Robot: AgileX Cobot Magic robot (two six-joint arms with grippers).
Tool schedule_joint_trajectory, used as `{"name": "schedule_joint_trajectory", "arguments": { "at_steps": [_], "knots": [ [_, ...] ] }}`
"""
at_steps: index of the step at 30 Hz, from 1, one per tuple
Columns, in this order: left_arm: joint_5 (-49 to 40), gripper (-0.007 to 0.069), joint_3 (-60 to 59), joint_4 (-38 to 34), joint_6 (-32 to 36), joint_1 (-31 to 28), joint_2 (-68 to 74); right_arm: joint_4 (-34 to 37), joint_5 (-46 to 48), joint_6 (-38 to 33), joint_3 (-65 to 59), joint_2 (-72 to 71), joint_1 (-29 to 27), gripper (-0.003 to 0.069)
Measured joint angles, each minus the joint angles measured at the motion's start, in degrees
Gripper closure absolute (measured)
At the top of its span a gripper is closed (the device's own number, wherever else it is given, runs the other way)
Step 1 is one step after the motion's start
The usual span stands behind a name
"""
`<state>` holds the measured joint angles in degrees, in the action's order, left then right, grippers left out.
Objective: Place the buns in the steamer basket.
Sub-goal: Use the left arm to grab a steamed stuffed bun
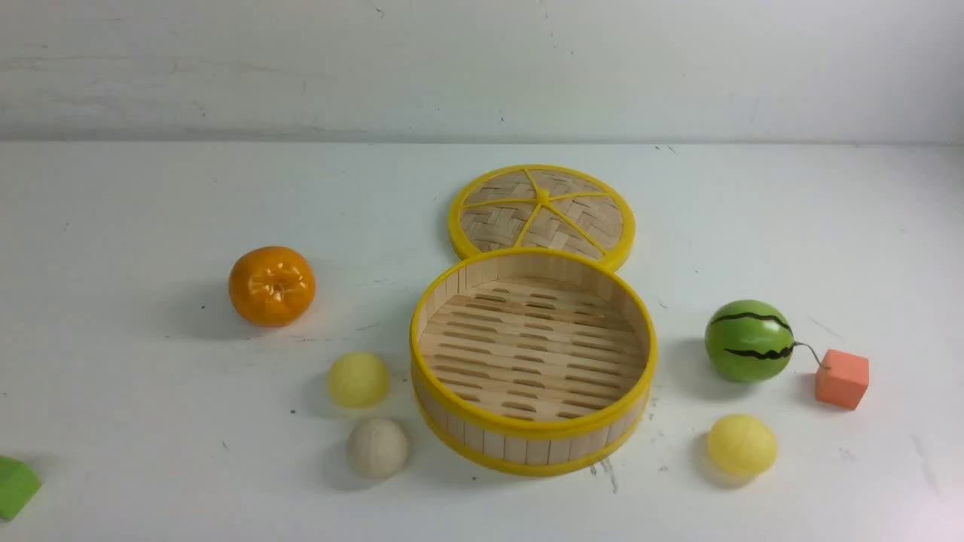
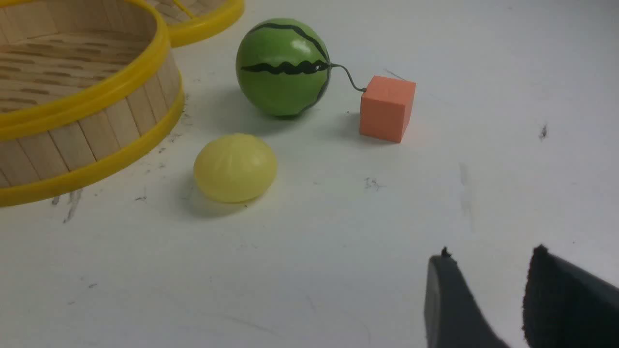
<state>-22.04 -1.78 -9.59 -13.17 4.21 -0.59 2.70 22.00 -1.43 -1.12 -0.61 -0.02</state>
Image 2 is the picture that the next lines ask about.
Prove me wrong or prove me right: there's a bamboo steamer tray yellow rim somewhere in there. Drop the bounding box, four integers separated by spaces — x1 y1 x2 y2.
0 0 184 206

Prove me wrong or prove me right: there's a green toy watermelon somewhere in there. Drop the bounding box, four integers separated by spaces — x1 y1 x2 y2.
235 18 338 118

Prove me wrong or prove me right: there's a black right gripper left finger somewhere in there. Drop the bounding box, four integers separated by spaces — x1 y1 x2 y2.
424 247 508 348

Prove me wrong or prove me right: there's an orange foam cube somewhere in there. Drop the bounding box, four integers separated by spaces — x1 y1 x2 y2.
359 75 416 144

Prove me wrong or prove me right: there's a woven bamboo steamer lid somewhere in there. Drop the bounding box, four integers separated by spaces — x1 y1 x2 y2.
146 0 245 48

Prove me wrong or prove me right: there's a yellow toy bun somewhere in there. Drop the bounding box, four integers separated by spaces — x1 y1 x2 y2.
193 133 277 203

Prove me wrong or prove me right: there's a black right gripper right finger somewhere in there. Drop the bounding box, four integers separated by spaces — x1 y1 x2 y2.
522 245 619 348

